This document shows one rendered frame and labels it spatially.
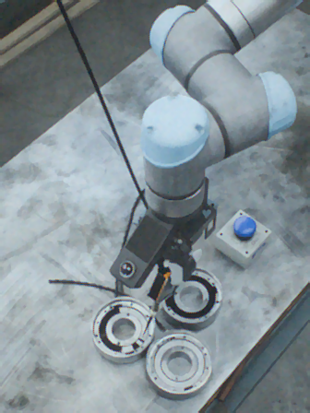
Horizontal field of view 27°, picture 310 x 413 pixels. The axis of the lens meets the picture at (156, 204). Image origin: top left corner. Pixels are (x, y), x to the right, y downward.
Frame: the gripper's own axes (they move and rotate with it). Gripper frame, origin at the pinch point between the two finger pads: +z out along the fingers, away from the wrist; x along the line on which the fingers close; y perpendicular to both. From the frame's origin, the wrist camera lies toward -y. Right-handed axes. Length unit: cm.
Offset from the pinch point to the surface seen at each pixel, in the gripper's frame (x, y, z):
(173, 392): -10.0, -10.9, 9.2
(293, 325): -11, 37, 69
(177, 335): -4.4, -2.9, 10.3
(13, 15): 155, 91, 90
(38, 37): 138, 88, 91
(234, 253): -3.0, 15.2, 10.5
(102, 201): 24.0, 10.5, 13.3
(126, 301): 5.8, -3.5, 10.3
